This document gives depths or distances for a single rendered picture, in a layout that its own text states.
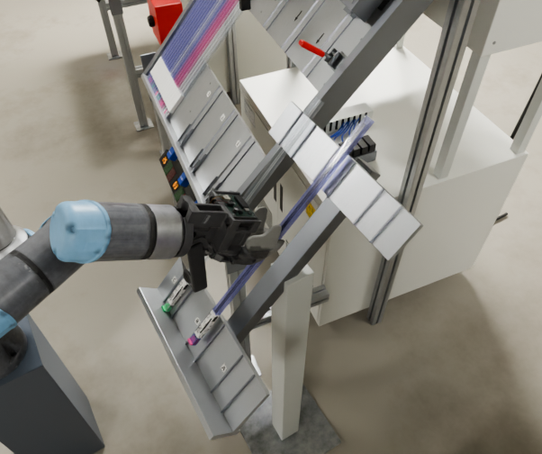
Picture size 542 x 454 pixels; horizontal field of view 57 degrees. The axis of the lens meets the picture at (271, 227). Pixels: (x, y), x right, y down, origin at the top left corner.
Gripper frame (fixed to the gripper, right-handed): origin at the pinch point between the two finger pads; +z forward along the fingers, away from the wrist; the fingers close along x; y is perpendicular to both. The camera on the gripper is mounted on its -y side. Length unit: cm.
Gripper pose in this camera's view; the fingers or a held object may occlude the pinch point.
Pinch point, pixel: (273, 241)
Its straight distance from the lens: 84.0
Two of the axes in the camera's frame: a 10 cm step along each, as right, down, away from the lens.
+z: 7.5, 0.1, 6.6
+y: 4.3, -7.6, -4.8
